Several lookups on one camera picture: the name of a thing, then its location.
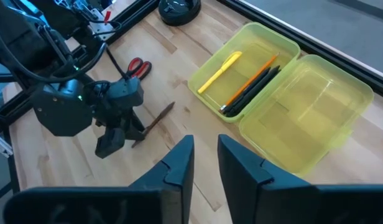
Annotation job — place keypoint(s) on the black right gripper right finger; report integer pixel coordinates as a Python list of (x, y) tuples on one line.
[(241, 174)]

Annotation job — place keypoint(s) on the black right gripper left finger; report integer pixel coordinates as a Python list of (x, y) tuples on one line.
[(176, 174)]

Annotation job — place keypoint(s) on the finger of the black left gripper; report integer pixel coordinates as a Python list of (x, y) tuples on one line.
[(109, 143), (135, 127)]

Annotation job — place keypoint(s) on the brown pencil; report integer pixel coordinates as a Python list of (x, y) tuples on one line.
[(162, 113)]

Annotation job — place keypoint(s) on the yellow-green plastic supply box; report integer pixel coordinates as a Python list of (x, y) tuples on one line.
[(303, 124)]

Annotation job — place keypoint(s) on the orange pencil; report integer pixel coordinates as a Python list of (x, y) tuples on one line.
[(250, 81)]

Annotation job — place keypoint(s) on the yellow highlighter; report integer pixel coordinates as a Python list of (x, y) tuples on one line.
[(219, 72)]

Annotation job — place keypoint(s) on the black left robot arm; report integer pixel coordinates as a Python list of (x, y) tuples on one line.
[(17, 37)]

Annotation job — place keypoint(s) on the red tag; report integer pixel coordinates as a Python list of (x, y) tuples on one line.
[(107, 17)]

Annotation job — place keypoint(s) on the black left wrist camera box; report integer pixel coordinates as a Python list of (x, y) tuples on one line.
[(124, 91)]

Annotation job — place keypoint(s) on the white metal bracket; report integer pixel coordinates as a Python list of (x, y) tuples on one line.
[(99, 28)]

